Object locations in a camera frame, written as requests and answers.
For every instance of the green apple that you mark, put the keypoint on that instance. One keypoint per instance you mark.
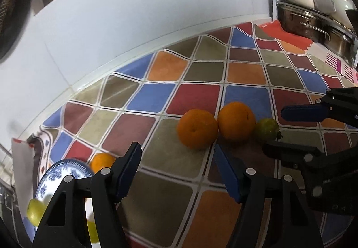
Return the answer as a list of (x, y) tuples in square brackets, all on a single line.
[(35, 208)]

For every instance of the yellow-green apple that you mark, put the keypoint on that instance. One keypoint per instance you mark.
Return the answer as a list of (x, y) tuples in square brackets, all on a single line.
[(92, 231)]

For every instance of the steel pot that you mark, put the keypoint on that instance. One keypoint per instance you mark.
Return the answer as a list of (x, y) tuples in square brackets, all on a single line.
[(302, 22), (339, 40)]

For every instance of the green mandarin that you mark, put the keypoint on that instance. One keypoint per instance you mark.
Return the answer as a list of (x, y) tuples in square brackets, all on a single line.
[(267, 129)]

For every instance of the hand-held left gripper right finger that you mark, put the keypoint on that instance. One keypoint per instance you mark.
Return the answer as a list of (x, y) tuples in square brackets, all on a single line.
[(228, 178)]

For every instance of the red foam puzzle mat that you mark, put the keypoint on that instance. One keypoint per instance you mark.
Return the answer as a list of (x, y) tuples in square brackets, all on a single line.
[(279, 31)]

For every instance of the colourful checkered tablecloth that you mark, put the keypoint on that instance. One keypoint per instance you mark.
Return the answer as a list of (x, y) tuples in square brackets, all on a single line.
[(201, 96)]

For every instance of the pink orange striped mat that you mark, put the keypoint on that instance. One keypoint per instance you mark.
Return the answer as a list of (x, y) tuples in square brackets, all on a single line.
[(341, 66)]

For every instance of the dish rack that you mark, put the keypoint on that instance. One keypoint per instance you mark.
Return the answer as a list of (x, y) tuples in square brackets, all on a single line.
[(274, 4)]

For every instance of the dark frying pan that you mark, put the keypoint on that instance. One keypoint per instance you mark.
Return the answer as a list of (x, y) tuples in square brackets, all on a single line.
[(16, 26)]

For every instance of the small orange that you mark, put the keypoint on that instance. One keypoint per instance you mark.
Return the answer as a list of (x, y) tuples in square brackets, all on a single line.
[(102, 162)]

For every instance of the blue-rimmed white plate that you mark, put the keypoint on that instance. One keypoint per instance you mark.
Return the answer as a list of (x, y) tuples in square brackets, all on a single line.
[(60, 173)]

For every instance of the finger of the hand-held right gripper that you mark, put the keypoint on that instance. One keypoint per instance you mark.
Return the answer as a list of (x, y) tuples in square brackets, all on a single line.
[(304, 112), (291, 150)]

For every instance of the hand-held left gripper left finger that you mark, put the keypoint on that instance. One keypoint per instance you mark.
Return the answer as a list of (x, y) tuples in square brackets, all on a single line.
[(128, 175)]

